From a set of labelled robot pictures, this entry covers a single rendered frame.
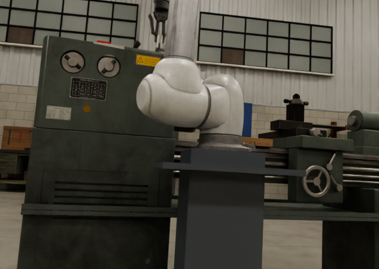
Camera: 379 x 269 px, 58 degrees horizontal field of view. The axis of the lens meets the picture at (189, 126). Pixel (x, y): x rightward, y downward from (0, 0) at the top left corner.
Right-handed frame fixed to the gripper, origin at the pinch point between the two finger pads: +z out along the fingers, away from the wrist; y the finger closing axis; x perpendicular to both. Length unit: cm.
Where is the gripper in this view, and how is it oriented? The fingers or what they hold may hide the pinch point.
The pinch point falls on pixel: (159, 42)
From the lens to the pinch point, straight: 176.9
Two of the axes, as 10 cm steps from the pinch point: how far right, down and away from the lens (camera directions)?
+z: -0.6, 9.9, -1.1
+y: 9.6, 0.9, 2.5
